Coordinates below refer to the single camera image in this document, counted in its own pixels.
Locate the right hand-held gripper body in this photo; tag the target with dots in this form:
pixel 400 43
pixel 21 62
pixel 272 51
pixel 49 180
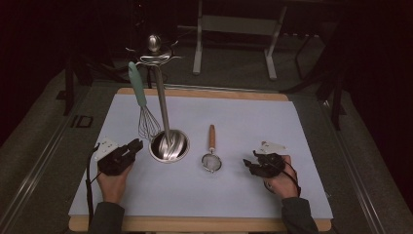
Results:
pixel 272 164

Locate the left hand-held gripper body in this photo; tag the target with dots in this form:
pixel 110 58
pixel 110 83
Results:
pixel 113 162

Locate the steel utensil rack with hooks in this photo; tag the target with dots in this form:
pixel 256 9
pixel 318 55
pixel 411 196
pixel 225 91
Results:
pixel 164 110

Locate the person's right hand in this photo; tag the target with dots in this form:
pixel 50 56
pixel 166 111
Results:
pixel 285 185

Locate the person's left hand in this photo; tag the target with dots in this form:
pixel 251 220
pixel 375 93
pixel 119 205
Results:
pixel 113 188

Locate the light blue table mat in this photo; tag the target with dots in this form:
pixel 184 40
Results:
pixel 243 113

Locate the dark tripod stand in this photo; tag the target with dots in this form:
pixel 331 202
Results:
pixel 68 91

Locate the dark metal stand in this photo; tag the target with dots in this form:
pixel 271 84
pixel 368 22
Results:
pixel 336 97

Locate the grey metal floor rail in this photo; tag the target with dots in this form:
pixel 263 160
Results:
pixel 354 169
pixel 35 175

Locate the white metal stand frame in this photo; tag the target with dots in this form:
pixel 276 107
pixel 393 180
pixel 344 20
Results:
pixel 240 25

